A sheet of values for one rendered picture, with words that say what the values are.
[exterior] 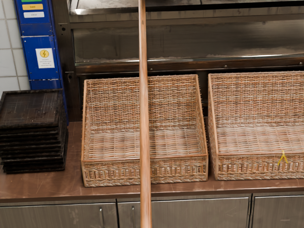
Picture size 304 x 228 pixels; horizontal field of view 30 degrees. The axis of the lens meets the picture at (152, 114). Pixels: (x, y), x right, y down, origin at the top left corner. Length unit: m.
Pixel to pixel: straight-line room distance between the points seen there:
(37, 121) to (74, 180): 0.32
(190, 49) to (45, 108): 0.73
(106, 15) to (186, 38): 0.39
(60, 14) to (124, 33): 0.31
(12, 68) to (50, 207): 0.71
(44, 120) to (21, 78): 0.39
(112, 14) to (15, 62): 0.54
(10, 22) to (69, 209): 0.89
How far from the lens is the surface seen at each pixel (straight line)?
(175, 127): 2.84
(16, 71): 2.83
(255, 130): 2.85
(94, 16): 2.64
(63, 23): 2.67
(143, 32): 2.38
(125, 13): 2.62
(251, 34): 2.73
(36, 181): 2.64
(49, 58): 2.73
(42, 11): 2.62
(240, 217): 2.66
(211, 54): 2.72
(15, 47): 2.76
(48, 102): 2.64
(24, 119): 2.56
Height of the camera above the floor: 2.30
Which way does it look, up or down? 36 degrees down
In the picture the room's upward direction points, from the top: 2 degrees counter-clockwise
